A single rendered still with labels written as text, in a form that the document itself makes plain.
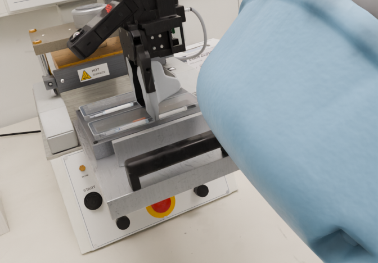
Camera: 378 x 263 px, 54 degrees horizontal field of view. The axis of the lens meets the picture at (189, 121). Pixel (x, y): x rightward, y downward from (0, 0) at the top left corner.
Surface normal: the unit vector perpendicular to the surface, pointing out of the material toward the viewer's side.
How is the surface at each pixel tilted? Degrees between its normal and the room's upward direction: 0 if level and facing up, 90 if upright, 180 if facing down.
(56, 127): 40
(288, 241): 0
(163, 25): 90
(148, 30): 90
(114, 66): 90
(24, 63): 90
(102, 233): 65
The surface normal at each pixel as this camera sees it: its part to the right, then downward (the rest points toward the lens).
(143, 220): 0.31, -0.06
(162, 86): 0.38, 0.18
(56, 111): 0.15, -0.45
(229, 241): -0.14, -0.89
